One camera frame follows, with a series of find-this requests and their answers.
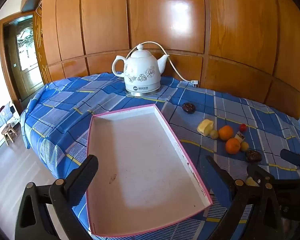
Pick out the small yellow fruit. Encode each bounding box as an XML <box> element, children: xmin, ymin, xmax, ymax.
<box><xmin>241</xmin><ymin>141</ymin><xmax>249</xmax><ymax>152</ymax></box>

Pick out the orange upper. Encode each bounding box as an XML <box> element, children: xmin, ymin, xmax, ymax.
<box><xmin>218</xmin><ymin>125</ymin><xmax>234</xmax><ymax>141</ymax></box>

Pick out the white kettle power cord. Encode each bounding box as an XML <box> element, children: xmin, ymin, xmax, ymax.
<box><xmin>125</xmin><ymin>41</ymin><xmax>199</xmax><ymax>87</ymax></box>

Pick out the white box lid pink rim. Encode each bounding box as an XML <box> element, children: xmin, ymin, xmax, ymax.
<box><xmin>86</xmin><ymin>104</ymin><xmax>212</xmax><ymax>237</ymax></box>

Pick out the white ceramic electric kettle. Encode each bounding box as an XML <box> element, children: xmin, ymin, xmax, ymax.
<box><xmin>111</xmin><ymin>42</ymin><xmax>169</xmax><ymax>95</ymax></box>

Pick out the wooden wall cabinet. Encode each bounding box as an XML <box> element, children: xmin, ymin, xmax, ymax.
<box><xmin>21</xmin><ymin>0</ymin><xmax>300</xmax><ymax>118</ymax></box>

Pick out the dark brown round fruit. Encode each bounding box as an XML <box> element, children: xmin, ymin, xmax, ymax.
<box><xmin>245</xmin><ymin>150</ymin><xmax>262</xmax><ymax>163</ymax></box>

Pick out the orange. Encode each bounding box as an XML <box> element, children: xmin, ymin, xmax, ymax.
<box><xmin>225</xmin><ymin>138</ymin><xmax>241</xmax><ymax>154</ymax></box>
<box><xmin>218</xmin><ymin>125</ymin><xmax>234</xmax><ymax>141</ymax></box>

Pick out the small yellow-green fruit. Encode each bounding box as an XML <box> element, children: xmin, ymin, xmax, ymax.
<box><xmin>209</xmin><ymin>129</ymin><xmax>219</xmax><ymax>140</ymax></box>

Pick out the red cherry tomato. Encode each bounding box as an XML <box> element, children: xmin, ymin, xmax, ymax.
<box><xmin>239</xmin><ymin>124</ymin><xmax>247</xmax><ymax>133</ymax></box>

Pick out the dark cut fruit chunk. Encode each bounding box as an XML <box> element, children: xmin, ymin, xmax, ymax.
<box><xmin>245</xmin><ymin>177</ymin><xmax>259</xmax><ymax>187</ymax></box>

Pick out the small wooden stool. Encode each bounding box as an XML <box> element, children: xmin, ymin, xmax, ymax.
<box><xmin>1</xmin><ymin>124</ymin><xmax>17</xmax><ymax>146</ymax></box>

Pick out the orange lower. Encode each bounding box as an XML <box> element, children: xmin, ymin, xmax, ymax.
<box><xmin>225</xmin><ymin>138</ymin><xmax>241</xmax><ymax>154</ymax></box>

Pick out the yellow fruit wedge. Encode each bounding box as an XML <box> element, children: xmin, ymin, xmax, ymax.
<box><xmin>197</xmin><ymin>119</ymin><xmax>214</xmax><ymax>137</ymax></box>

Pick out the wooden door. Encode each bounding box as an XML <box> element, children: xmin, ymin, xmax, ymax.
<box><xmin>0</xmin><ymin>12</ymin><xmax>44</xmax><ymax>113</ymax></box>

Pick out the dark round mangosteen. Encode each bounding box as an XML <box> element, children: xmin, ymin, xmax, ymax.
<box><xmin>182</xmin><ymin>102</ymin><xmax>196</xmax><ymax>114</ymax></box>

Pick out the blue plaid tablecloth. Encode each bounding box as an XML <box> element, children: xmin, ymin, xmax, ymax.
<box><xmin>21</xmin><ymin>73</ymin><xmax>300</xmax><ymax>239</ymax></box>

